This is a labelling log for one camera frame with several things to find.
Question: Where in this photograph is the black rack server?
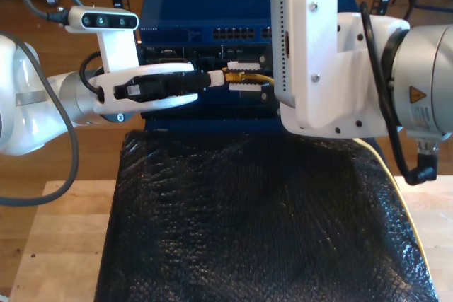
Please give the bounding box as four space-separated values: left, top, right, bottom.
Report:
140 42 280 80

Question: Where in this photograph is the blue rack base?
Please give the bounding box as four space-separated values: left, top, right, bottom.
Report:
144 117 284 133

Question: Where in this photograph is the black textured mat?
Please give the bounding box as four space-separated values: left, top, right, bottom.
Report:
94 128 440 302

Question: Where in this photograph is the yellow network cable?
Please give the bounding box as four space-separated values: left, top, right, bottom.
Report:
222 69 433 284

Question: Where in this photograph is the black cable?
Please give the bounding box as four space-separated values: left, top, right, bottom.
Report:
79 50 107 102
359 1 439 186

